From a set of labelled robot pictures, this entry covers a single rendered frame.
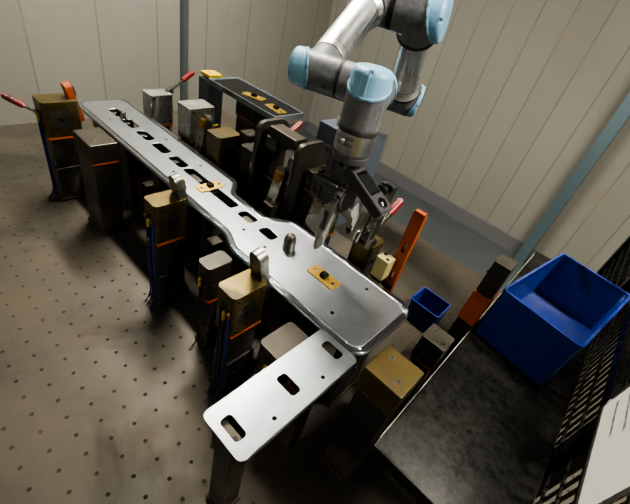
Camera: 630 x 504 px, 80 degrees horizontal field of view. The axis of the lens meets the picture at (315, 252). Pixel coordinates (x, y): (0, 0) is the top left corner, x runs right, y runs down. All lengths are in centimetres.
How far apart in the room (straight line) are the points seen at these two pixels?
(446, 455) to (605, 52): 296
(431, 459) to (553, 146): 293
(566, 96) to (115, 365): 315
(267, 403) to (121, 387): 47
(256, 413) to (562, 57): 311
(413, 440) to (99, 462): 64
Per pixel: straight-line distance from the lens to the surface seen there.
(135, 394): 105
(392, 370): 71
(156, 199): 102
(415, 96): 145
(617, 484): 58
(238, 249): 94
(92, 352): 114
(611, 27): 333
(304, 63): 82
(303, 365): 73
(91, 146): 130
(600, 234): 348
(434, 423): 72
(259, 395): 69
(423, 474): 67
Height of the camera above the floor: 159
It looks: 37 degrees down
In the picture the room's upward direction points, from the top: 16 degrees clockwise
